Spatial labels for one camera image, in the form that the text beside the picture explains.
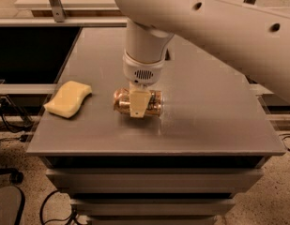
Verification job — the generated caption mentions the yellow sponge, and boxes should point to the yellow sponge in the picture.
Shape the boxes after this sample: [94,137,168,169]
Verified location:
[44,81,92,118]

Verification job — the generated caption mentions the black cable right floor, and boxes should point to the black cable right floor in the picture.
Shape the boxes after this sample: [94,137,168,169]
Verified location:
[278,132,290,155]

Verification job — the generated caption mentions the black cables left side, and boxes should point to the black cables left side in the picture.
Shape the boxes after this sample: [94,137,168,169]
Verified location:
[0,94,35,143]

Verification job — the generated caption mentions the orange soda can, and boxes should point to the orange soda can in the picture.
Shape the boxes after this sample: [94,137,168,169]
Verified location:
[114,88,163,117]

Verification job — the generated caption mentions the black chair base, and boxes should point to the black chair base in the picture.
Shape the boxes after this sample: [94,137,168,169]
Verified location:
[0,168,25,225]

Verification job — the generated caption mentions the left metal bracket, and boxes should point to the left metal bracket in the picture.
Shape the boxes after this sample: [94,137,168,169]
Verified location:
[49,0,66,23]

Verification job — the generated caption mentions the black floor cable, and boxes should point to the black floor cable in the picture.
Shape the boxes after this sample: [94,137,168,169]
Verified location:
[39,189,78,225]

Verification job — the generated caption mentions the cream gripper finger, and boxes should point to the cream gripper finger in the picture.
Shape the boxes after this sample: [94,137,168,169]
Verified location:
[130,82,151,118]

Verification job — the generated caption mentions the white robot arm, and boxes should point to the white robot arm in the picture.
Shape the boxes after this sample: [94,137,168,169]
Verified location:
[115,0,290,118]

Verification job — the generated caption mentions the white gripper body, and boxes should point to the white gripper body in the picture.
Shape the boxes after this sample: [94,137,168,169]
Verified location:
[123,52,165,86]

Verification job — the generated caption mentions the grey drawer cabinet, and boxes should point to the grey drawer cabinet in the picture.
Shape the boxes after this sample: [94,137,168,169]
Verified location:
[28,28,285,225]

